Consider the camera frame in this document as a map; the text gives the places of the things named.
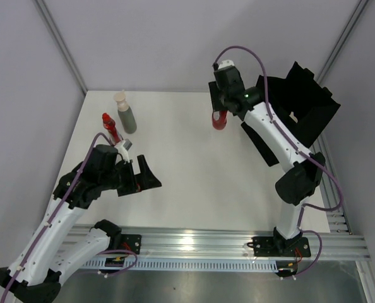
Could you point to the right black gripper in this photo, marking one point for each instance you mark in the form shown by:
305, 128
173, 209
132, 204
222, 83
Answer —
214, 92

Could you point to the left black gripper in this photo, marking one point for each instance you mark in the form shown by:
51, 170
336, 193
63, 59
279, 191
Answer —
144, 180

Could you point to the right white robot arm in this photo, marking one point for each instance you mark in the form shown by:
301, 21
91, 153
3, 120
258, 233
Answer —
302, 169

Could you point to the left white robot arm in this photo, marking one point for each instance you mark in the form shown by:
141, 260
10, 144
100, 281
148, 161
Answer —
40, 271

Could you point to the black canvas bag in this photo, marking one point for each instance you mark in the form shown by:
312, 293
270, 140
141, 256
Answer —
312, 104

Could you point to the small red bottle left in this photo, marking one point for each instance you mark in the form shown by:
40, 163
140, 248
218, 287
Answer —
110, 125

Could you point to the grey bottle beige pump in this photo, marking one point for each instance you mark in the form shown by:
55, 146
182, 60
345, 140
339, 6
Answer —
125, 113

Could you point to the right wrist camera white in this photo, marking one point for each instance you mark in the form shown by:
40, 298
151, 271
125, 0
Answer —
225, 63

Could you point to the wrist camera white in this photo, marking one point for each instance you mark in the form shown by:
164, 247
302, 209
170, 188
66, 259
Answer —
225, 63
123, 148

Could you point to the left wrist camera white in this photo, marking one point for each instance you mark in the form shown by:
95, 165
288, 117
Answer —
123, 148

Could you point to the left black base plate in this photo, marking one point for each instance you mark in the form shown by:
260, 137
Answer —
131, 242

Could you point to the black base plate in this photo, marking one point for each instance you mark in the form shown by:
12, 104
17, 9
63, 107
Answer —
270, 247
131, 242

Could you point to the slotted cable duct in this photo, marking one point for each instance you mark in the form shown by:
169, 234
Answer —
227, 265

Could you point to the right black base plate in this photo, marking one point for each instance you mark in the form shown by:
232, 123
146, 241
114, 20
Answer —
270, 247

